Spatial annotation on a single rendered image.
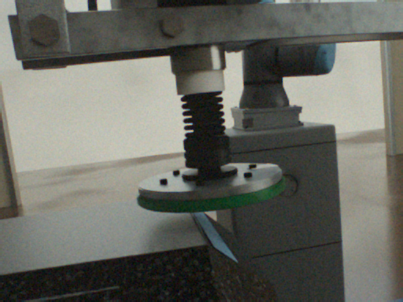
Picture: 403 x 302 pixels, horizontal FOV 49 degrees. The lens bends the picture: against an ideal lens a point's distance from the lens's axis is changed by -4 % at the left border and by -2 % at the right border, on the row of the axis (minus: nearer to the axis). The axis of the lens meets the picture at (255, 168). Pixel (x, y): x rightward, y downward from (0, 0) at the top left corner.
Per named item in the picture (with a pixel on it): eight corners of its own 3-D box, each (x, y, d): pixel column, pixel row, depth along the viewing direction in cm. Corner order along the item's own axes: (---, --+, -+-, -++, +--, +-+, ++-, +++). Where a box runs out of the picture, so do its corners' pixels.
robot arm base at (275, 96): (231, 108, 171) (230, 82, 169) (275, 104, 179) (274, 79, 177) (251, 109, 154) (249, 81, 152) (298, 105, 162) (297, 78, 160)
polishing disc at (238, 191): (154, 223, 52) (150, 195, 51) (127, 193, 72) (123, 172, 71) (314, 192, 61) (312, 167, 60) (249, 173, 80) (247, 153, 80)
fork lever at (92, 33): (12, 56, 45) (2, 6, 44) (24, 72, 62) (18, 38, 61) (474, 25, 72) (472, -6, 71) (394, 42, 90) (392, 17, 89)
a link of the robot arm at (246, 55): (252, 81, 175) (249, 35, 171) (293, 79, 168) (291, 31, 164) (235, 82, 161) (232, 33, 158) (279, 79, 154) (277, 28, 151)
